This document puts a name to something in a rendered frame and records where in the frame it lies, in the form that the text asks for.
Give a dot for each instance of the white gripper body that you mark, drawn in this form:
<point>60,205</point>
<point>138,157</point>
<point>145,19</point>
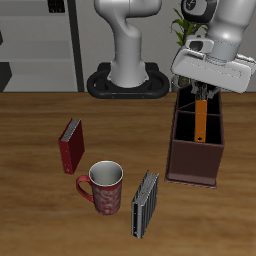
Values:
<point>213,71</point>

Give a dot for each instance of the red patterned mug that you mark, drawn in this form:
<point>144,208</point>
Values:
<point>106,196</point>

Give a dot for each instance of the green pot plant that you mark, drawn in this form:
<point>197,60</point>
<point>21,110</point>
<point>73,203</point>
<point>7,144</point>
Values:
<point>182,31</point>

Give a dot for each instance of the orange book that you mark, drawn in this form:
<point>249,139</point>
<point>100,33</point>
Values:
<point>200,120</point>

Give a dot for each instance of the dark brown desk caddy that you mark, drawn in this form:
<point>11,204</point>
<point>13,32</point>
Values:
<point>195,160</point>

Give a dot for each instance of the red book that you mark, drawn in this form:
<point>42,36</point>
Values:
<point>72,148</point>

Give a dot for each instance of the black binders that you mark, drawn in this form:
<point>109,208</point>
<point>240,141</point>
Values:
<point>56,5</point>

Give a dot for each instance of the black book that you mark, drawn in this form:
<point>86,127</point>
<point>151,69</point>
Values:
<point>145,206</point>

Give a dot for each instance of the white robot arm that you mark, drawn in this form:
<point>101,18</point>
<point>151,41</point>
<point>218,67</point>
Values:
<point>128,50</point>

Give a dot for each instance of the grey shelf unit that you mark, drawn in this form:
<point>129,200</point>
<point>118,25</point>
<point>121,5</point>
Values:
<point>36,46</point>

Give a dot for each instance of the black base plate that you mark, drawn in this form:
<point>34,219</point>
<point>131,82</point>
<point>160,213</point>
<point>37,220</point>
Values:
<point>95,87</point>

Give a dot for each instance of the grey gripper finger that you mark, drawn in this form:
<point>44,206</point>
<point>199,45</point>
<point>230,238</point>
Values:
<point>212,92</point>
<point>194,89</point>

